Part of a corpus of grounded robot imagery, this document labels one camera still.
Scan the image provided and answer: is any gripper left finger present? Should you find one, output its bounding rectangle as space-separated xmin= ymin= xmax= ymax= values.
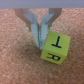
xmin=14 ymin=7 xmax=42 ymax=50

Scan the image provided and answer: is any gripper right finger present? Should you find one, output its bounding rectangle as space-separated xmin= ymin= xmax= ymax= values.
xmin=39 ymin=7 xmax=63 ymax=50

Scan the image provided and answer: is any yellow block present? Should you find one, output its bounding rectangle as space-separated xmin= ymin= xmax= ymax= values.
xmin=40 ymin=32 xmax=71 ymax=65

